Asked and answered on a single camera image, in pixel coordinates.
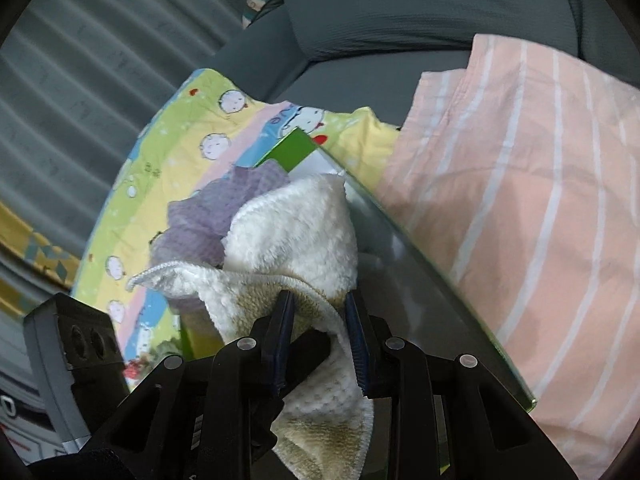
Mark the grey sofa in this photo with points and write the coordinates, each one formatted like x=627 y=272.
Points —
x=425 y=10

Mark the yellow patterned cloth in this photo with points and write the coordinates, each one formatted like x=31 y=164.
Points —
x=20 y=230

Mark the pink striped cloth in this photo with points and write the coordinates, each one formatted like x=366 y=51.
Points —
x=525 y=185

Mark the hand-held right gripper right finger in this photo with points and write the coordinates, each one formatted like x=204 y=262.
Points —
x=357 y=345

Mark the purple waffle cloth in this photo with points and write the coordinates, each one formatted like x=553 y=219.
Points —
x=200 y=225

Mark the white fluffy towel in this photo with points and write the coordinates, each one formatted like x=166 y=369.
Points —
x=300 y=240

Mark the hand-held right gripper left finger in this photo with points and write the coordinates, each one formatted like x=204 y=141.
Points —
x=280 y=345

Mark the grey curtain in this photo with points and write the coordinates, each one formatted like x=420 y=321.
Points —
x=100 y=60

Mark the cartoon printed blanket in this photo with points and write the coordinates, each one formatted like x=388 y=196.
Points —
x=165 y=135

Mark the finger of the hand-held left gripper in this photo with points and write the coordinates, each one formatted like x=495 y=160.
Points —
x=312 y=347

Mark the green cardboard box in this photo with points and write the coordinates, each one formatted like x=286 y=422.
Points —
x=295 y=152

